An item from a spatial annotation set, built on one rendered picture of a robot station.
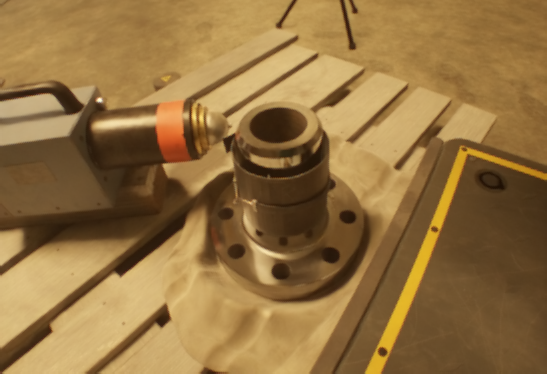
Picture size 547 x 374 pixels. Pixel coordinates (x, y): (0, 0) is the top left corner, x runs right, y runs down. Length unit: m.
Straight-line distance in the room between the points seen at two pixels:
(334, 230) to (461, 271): 0.22
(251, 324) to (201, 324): 0.07
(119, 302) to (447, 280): 0.49
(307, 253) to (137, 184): 0.33
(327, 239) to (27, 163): 0.49
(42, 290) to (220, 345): 0.36
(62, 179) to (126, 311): 0.24
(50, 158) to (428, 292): 0.54
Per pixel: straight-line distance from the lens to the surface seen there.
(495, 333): 0.41
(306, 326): 0.52
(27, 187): 0.66
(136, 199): 0.68
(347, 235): 0.56
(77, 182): 0.61
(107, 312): 0.64
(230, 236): 0.57
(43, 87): 0.58
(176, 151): 0.54
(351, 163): 0.70
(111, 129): 0.56
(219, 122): 0.54
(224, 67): 1.08
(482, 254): 0.44
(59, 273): 0.73
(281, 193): 0.44
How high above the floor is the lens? 0.66
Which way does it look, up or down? 45 degrees down
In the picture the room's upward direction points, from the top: 8 degrees counter-clockwise
